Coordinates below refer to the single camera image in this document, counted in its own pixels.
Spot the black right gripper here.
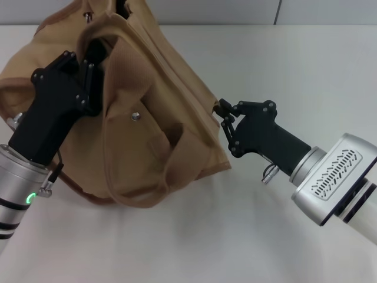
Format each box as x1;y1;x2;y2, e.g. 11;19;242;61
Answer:
218;98;312;178

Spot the right gripper cable connector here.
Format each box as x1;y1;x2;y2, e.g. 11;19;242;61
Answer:
260;164;280;185

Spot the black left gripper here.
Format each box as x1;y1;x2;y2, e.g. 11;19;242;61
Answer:
8;50;106;166

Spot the khaki fabric food bag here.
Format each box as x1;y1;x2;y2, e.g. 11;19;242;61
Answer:
0;0;232;209

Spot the black cable with knurled plug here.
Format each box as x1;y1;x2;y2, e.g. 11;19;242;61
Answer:
39;149;65;198

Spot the left gripper silver connector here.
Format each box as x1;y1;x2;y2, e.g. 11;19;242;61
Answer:
6;113;25;129

